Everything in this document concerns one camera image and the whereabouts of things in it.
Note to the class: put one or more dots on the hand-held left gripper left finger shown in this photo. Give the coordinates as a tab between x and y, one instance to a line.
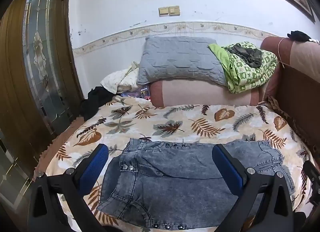
96	162

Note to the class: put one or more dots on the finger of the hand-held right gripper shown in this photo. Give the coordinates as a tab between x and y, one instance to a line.
312	170

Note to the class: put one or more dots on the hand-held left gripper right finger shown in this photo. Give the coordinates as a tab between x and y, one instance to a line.
226	164

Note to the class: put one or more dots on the grey-blue denim pants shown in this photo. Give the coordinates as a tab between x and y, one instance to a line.
162	172

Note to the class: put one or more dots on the black garment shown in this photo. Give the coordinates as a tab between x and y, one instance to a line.
93	102

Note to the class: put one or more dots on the leaf print blanket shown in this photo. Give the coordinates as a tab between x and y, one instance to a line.
175	114

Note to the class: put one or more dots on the pink sofa armrest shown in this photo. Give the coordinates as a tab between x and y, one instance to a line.
200	94

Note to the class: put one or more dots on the colourful plastic packets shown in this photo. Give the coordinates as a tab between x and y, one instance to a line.
140	93

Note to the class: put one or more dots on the cream patterned cloth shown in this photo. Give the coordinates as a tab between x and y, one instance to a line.
117	78

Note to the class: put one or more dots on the green patterned quilt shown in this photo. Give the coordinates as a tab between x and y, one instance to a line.
246	76

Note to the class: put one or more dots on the dark green garment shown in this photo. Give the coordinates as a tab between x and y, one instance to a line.
247	54

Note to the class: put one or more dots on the pink sofa backrest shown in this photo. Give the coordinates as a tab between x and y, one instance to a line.
302	54

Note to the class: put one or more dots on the grey quilted pillow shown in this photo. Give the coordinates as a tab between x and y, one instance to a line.
175	57

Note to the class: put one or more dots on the wooden door with glass pane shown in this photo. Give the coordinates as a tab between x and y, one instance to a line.
15	72

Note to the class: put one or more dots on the black cloth on backrest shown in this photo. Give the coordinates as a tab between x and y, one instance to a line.
298	36

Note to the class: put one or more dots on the beige wall switches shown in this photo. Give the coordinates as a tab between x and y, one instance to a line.
169	11

